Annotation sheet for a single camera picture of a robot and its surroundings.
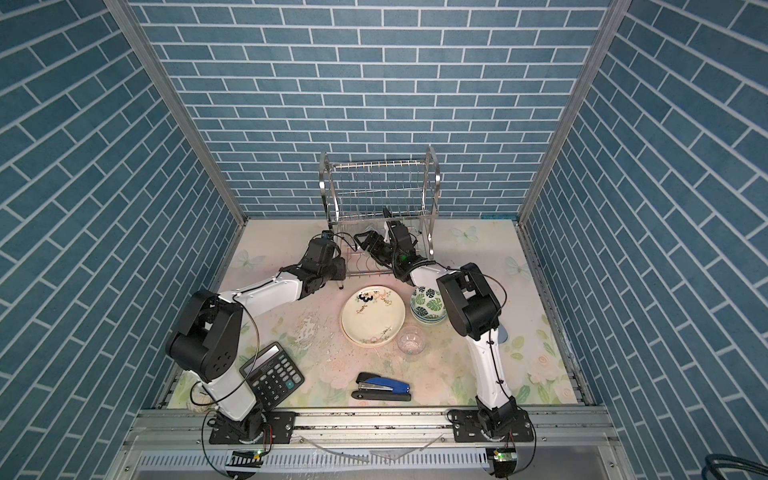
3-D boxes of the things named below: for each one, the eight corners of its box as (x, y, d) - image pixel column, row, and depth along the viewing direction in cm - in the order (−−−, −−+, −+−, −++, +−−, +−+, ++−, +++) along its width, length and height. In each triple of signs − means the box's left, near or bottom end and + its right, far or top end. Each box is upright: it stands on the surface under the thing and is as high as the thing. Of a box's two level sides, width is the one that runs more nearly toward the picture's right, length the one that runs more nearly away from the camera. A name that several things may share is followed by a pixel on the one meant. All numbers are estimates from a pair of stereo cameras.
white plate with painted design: (339, 348, 88) (337, 342, 85) (346, 291, 101) (345, 285, 98) (405, 348, 89) (405, 343, 85) (404, 292, 101) (405, 285, 98)
